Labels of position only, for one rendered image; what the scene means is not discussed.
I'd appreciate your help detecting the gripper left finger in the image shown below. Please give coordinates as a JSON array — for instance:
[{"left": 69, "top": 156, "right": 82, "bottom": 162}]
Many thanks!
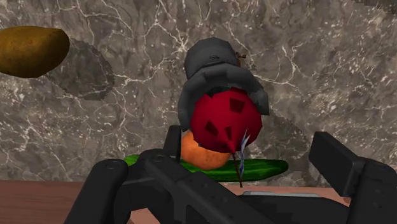
[{"left": 63, "top": 125, "right": 274, "bottom": 224}]

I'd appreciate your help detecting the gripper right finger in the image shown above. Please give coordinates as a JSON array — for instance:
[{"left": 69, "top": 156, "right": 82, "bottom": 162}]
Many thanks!
[{"left": 308, "top": 131, "right": 397, "bottom": 224}]

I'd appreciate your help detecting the orange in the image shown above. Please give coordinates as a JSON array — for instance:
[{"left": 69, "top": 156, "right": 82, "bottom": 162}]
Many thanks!
[{"left": 180, "top": 130, "right": 232, "bottom": 171}]

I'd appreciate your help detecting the green cucumber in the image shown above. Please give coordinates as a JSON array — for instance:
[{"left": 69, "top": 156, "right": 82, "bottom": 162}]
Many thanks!
[{"left": 123, "top": 154, "right": 289, "bottom": 183}]

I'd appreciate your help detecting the red figure with grey hat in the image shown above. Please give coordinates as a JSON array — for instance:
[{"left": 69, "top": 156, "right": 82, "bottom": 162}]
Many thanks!
[{"left": 177, "top": 37, "right": 270, "bottom": 189}]

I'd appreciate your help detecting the brown potato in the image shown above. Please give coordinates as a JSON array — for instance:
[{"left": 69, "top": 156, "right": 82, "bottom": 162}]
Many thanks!
[{"left": 0, "top": 25, "right": 71, "bottom": 79}]

